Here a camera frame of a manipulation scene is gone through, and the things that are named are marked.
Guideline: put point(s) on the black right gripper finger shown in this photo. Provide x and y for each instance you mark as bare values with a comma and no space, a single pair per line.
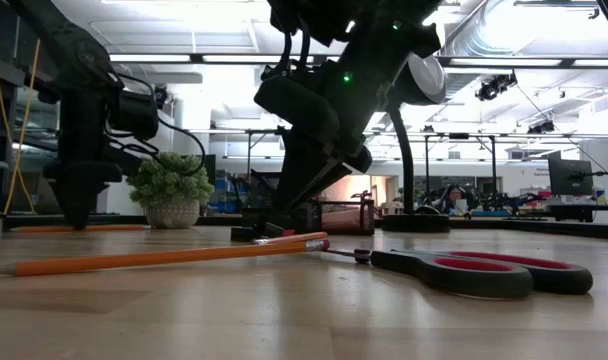
299,120
344,170

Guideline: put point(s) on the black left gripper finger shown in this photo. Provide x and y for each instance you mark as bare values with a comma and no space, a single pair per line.
94,180
66,180

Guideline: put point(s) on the orange eraser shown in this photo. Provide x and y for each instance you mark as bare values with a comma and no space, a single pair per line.
289,232

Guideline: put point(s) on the black binder clip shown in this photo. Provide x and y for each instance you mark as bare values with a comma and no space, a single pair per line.
269,230
243,234

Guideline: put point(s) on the black and red scissors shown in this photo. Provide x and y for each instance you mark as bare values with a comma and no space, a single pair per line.
409,267

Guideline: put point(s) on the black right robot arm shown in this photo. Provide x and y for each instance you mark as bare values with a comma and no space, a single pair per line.
334,15

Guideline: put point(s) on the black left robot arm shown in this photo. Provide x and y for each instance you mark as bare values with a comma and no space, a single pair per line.
59,40

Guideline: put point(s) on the black gooseneck desk lamp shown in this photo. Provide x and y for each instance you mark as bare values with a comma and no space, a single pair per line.
408,165

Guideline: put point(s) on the green artificial plant white pot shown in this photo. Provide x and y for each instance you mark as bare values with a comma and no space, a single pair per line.
174,190

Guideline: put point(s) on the black ceiling spotlight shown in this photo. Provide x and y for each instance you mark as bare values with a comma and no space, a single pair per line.
161,97
541,127
494,87

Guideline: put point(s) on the blue storage bins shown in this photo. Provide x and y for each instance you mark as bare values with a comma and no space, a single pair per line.
230,195

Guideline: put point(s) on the person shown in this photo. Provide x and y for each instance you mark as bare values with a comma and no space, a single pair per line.
456,197

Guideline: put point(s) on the black computer monitor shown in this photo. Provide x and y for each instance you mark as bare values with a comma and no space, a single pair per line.
570,177

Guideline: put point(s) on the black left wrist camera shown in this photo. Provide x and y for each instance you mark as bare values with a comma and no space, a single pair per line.
134,117

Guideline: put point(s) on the black metal table frame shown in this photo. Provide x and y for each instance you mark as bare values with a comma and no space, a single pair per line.
534,227

